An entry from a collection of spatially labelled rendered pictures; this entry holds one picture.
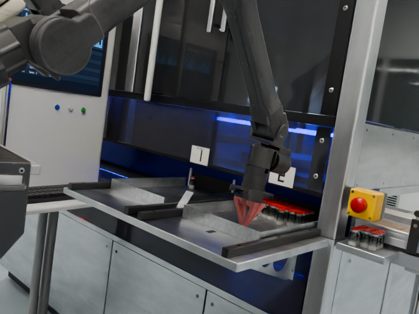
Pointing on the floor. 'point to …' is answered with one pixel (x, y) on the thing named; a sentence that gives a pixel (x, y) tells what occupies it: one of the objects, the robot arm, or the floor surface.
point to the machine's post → (345, 152)
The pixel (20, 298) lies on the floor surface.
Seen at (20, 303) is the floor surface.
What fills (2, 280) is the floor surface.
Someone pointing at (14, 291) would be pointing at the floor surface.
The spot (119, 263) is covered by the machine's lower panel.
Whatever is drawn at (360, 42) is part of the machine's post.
